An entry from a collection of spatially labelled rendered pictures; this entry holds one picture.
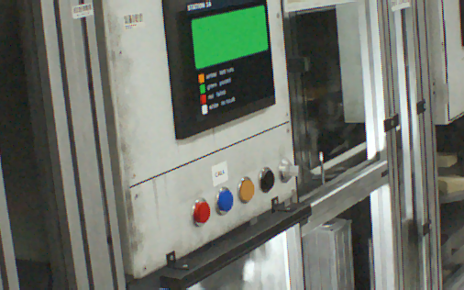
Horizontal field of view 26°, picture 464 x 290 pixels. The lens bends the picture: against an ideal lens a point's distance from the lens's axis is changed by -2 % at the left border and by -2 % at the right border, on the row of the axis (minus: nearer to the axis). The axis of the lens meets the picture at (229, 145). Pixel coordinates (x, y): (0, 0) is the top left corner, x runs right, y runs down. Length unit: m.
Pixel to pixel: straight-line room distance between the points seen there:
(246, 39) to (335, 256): 0.84
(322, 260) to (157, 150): 0.94
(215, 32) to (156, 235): 0.29
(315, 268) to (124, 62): 1.06
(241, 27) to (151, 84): 0.20
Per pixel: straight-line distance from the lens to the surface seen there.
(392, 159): 2.00
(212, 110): 1.37
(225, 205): 1.43
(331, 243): 2.16
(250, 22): 1.45
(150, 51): 1.29
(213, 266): 1.36
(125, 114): 1.25
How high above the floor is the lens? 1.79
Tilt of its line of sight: 12 degrees down
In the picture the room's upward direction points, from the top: 5 degrees counter-clockwise
